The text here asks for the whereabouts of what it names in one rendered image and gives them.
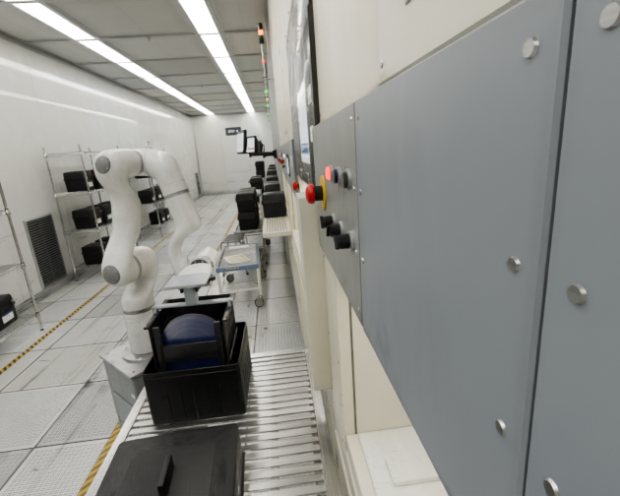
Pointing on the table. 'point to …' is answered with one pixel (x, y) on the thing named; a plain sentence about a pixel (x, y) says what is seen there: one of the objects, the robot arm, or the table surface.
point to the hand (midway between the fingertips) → (189, 285)
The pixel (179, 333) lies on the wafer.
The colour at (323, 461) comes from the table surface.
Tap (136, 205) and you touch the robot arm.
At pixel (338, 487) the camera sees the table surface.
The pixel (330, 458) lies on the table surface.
